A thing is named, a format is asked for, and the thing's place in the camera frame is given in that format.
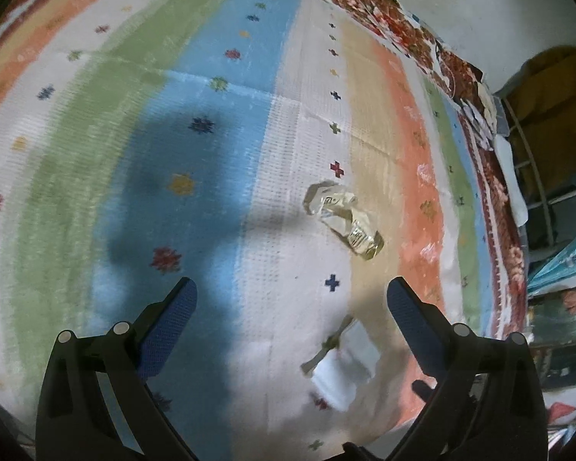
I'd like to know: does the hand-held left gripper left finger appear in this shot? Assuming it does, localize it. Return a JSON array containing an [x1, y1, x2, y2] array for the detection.
[[35, 276, 200, 461]]

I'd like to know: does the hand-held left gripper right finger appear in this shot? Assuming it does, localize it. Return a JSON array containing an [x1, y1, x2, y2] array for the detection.
[[386, 276, 548, 461]]

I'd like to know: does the white packet wrapper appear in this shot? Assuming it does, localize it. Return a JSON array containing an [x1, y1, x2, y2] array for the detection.
[[301, 315, 382, 412]]

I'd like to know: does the clear yellowish wrapper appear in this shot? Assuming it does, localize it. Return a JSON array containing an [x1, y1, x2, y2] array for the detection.
[[303, 180, 385, 261]]

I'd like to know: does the teal fabric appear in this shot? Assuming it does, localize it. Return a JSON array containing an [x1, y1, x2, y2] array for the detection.
[[525, 230, 576, 298]]

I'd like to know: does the white folded cloth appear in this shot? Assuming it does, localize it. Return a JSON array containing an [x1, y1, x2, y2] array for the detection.
[[494, 134, 529, 226]]

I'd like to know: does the striped pastel woven blanket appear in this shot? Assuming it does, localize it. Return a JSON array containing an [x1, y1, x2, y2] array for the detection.
[[0, 0, 500, 461]]

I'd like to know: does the white metal rack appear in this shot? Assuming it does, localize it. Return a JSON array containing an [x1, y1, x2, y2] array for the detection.
[[502, 96, 576, 250]]

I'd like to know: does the yellow cloth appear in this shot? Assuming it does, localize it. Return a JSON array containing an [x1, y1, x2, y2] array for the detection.
[[494, 45, 576, 188]]

